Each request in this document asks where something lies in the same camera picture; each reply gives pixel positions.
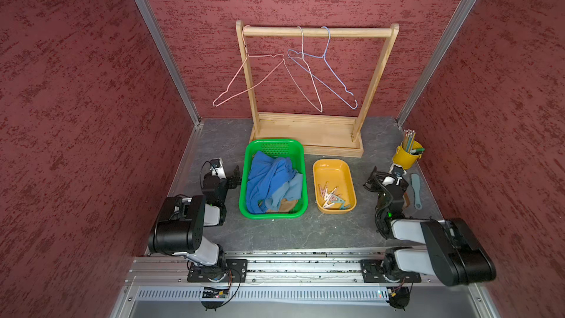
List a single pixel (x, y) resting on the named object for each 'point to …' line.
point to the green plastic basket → (291, 149)
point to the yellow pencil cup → (405, 160)
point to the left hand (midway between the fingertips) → (228, 170)
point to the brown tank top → (286, 206)
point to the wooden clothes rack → (321, 135)
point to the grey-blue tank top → (290, 190)
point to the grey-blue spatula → (416, 183)
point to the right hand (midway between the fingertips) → (385, 173)
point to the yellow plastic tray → (338, 174)
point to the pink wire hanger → (214, 104)
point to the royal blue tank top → (266, 177)
